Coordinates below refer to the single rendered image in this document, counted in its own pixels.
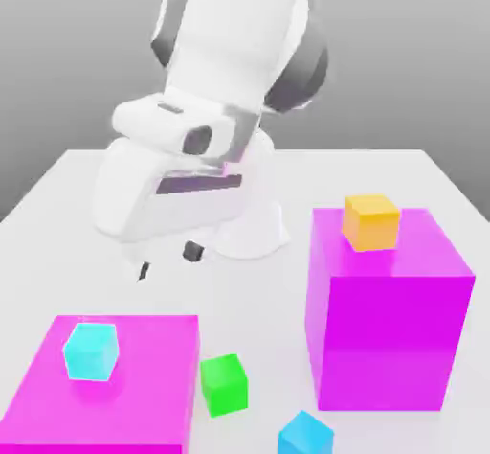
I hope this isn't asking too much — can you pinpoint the tall large magenta box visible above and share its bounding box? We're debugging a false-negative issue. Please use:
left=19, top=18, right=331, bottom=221
left=304, top=206, right=477, bottom=412

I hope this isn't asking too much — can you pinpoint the small blue cube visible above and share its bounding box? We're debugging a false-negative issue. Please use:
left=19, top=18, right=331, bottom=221
left=277, top=409, right=335, bottom=454

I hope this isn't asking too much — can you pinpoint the small orange cube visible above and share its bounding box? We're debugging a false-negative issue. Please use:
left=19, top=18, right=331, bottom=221
left=341, top=193, right=402, bottom=253

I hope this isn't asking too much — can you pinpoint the small cyan cube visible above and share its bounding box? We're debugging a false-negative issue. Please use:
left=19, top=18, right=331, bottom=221
left=62, top=322, right=120, bottom=383

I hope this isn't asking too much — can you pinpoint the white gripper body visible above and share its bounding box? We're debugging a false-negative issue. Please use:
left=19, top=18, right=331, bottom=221
left=92, top=137, right=251, bottom=247

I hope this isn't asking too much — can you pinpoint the low large magenta box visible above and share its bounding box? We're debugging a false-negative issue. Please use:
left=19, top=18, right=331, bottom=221
left=0, top=314, right=200, bottom=454

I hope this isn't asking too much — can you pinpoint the small green cube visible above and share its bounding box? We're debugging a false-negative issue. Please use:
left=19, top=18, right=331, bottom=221
left=199, top=352, right=249, bottom=419

